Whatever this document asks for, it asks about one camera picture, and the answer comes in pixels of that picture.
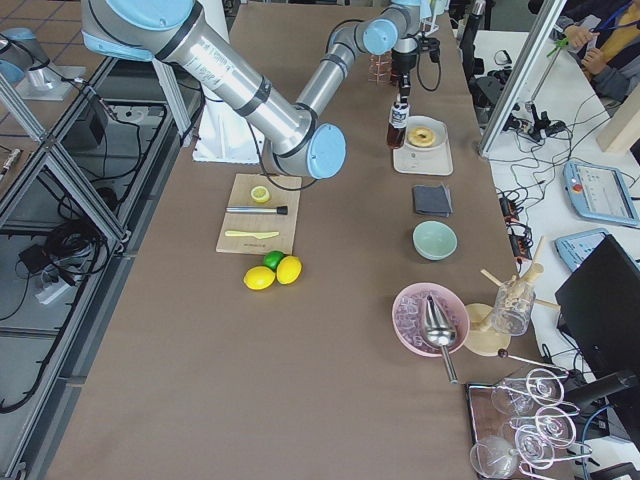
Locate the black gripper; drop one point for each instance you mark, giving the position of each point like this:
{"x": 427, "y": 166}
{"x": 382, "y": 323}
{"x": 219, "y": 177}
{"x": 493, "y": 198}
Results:
{"x": 403, "y": 64}

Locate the dark tea bottle white cap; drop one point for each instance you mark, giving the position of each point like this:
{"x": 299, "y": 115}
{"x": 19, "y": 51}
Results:
{"x": 397, "y": 123}

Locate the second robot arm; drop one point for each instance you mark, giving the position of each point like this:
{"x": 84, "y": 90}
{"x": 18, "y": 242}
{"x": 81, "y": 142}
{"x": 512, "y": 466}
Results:
{"x": 29, "y": 69}

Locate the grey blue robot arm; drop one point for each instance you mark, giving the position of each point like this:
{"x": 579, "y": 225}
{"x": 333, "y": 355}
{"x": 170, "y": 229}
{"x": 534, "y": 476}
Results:
{"x": 178, "y": 32}

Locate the cream rectangular tray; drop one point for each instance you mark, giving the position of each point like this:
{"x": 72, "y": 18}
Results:
{"x": 415, "y": 158}

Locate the dark glass drying tray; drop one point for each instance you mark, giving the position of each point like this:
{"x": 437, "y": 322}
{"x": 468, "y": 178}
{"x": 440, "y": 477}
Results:
{"x": 506, "y": 446}

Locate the white plate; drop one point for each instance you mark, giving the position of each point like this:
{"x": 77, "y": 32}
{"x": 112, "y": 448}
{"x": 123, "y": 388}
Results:
{"x": 436, "y": 125}

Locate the glazed donut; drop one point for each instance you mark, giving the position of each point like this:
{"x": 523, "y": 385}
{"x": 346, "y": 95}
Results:
{"x": 421, "y": 137}

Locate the grey folded cloth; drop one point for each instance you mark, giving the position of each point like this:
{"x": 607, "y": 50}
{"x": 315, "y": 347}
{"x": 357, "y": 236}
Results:
{"x": 432, "y": 200}

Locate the green ceramic bowl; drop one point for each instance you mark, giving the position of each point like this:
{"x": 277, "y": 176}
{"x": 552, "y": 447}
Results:
{"x": 434, "y": 240}

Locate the steel muddler black tip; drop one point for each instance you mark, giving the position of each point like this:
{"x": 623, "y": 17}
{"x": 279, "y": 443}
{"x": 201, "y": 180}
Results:
{"x": 253, "y": 210}

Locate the half lemon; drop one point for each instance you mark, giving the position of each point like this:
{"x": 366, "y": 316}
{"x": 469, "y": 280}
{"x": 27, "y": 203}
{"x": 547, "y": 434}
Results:
{"x": 260, "y": 194}

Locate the yellow plastic knife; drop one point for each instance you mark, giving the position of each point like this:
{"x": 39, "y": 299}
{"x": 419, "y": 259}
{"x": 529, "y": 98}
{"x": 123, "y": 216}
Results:
{"x": 259, "y": 235}

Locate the whole lemon upper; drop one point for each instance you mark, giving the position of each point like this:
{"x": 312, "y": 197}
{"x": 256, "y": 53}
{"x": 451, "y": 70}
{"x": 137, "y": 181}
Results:
{"x": 288, "y": 270}

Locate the whole lemon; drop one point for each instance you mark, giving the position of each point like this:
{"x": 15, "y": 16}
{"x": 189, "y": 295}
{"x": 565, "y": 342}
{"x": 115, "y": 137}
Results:
{"x": 288, "y": 270}
{"x": 259, "y": 278}

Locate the green lime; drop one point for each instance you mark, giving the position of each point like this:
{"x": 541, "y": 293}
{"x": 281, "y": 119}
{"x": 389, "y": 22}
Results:
{"x": 272, "y": 259}

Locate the blue teach pendant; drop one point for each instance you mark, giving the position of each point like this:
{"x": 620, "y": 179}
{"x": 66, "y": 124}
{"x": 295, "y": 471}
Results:
{"x": 598, "y": 193}

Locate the pink ice bowl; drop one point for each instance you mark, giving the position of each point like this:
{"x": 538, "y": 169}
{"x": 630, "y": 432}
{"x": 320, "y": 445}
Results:
{"x": 407, "y": 313}

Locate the whole lemon lower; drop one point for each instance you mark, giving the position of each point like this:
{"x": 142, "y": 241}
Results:
{"x": 259, "y": 278}

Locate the clear glass jar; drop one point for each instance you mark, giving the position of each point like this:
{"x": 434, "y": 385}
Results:
{"x": 513, "y": 306}

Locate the steel ice scoop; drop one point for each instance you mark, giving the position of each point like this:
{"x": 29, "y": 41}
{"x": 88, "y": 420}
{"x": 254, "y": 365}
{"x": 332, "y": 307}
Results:
{"x": 439, "y": 333}

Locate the black laptop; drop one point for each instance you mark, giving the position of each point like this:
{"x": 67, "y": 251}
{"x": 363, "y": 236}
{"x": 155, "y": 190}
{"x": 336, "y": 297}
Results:
{"x": 600, "y": 308}

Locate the wine glass upper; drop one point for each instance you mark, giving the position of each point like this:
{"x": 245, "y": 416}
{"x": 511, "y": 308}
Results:
{"x": 518, "y": 396}

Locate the wine glass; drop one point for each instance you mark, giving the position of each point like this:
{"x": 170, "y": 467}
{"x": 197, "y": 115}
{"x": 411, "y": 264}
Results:
{"x": 551, "y": 423}
{"x": 535, "y": 451}
{"x": 518, "y": 396}

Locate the wine glass middle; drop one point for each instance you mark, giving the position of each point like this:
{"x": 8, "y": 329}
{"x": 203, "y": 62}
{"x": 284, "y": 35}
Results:
{"x": 551, "y": 423}

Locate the wine glass lower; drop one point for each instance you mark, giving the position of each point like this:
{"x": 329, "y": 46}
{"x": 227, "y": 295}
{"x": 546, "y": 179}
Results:
{"x": 535, "y": 451}

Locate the copper wire bottle rack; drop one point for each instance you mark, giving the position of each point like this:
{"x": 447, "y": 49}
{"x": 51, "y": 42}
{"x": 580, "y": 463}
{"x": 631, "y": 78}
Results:
{"x": 380, "y": 69}

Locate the aluminium frame post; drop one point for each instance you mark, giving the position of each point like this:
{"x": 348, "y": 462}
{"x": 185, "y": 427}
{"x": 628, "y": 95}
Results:
{"x": 531, "y": 50}

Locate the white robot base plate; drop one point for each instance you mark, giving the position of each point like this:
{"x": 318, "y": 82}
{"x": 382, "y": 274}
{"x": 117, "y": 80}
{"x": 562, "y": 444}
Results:
{"x": 224, "y": 136}

